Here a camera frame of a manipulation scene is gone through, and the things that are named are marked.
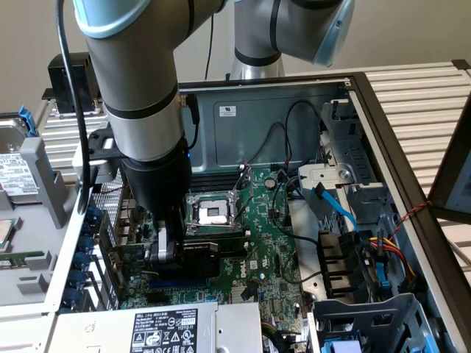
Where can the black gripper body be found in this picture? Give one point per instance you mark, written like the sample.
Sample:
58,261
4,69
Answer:
162,187

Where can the green graphics card black fan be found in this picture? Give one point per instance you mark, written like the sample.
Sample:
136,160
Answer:
198,263

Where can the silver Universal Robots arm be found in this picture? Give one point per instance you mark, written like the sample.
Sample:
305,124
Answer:
140,73

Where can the blue expansion slot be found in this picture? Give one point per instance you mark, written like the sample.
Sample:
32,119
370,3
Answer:
180,284

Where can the short black expansion slot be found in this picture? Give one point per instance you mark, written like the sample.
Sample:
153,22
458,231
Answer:
156,298

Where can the black RAM slot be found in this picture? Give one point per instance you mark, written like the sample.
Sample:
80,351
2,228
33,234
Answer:
221,235
217,178
215,187

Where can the CPU socket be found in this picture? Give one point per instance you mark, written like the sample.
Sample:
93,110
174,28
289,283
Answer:
213,213

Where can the blue slot retention clip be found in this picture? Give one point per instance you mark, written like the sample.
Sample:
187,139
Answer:
72,297
87,244
86,228
93,214
78,278
81,261

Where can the metal socket cover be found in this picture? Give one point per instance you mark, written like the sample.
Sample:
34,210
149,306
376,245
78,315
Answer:
244,187

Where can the grey power supply unit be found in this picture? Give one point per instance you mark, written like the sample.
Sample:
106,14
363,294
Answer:
110,331

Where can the white case sticker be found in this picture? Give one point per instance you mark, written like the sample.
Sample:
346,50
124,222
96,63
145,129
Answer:
227,111

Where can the green Dell motherboard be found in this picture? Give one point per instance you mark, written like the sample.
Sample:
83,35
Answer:
265,220

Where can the silver coin battery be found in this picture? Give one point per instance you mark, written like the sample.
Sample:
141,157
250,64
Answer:
271,183

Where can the open metal PC case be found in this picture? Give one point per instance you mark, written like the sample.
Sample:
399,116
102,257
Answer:
257,128

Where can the grey parts rack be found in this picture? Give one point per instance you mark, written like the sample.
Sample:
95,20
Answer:
40,235

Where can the green loose RAM stick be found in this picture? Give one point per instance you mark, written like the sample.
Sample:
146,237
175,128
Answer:
22,259

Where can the black CPU cooler box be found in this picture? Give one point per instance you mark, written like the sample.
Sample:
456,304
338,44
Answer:
59,84

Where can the silver CPU chip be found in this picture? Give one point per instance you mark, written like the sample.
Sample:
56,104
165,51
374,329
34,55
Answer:
9,235

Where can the black fan shroud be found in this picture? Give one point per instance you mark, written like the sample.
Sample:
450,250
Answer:
338,264

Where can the silver disk cage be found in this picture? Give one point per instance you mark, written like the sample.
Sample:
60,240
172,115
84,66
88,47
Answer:
353,154

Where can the grey disk bay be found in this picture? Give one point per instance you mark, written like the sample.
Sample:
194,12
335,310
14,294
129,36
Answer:
364,316

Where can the blue disk latch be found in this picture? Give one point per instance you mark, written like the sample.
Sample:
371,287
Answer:
382,279

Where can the black side panel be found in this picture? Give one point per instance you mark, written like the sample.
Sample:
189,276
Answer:
452,176

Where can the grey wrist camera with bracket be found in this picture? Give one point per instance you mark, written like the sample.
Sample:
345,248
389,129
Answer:
99,167

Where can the hard disk with blue rail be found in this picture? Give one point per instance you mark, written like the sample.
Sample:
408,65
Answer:
14,173

